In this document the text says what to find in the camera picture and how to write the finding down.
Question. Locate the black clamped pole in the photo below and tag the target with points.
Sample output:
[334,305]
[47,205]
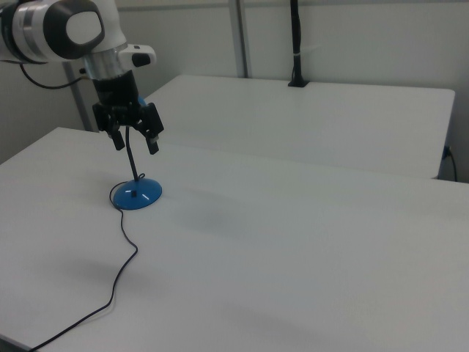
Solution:
[296,36]

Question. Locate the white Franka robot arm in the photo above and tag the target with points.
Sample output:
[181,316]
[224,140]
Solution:
[36,29]

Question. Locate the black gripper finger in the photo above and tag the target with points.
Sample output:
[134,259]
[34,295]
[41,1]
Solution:
[115,137]
[152,122]

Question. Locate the blue desk lamp black neck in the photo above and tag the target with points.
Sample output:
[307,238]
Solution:
[136,199]

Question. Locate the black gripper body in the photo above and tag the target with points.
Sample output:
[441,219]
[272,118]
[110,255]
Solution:
[117,95]

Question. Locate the grey partition frame post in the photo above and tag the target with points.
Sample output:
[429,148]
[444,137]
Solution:
[240,36]
[78,106]

